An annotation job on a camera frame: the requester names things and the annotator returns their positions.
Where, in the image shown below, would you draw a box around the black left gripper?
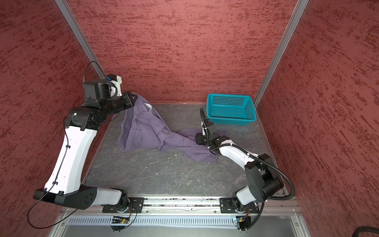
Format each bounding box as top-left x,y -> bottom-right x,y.
102,91 -> 138,116

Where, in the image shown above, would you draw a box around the purple trousers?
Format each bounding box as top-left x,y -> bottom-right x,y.
118,95 -> 218,164

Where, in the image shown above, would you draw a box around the teal plastic basket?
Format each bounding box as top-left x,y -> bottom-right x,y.
206,93 -> 257,125

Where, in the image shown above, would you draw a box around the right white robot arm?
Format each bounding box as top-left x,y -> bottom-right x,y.
195,133 -> 284,212

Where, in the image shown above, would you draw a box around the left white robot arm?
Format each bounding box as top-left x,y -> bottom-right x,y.
34,92 -> 138,212

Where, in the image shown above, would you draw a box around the right connector board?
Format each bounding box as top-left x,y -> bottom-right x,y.
234,216 -> 252,232

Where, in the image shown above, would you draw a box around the connector board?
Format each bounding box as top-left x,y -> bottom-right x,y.
110,216 -> 131,232
234,216 -> 252,232

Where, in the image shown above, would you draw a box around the left connector board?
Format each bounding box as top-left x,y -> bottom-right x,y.
110,216 -> 131,232

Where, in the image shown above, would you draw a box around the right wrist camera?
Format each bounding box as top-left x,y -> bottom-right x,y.
202,121 -> 220,140

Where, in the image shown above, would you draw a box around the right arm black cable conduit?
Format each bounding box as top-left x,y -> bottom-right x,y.
213,143 -> 296,200

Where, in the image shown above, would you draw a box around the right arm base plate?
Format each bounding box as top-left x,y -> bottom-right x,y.
219,197 -> 259,214

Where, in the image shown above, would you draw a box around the front aluminium rail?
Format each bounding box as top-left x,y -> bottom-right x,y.
59,195 -> 301,215

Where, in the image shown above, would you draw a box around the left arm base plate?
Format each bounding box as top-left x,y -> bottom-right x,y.
102,197 -> 145,214

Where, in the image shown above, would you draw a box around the slotted cable duct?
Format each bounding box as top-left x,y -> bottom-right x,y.
67,215 -> 236,229

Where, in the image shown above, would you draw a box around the left aluminium corner post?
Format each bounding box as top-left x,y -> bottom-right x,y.
54,0 -> 122,109

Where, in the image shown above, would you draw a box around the aluminium corner post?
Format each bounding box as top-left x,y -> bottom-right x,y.
54,0 -> 122,109
254,0 -> 309,108

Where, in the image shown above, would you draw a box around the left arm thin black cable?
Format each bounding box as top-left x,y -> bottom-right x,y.
26,127 -> 79,230

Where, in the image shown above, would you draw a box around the right aluminium corner post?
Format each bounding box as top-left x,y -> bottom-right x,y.
254,0 -> 309,108

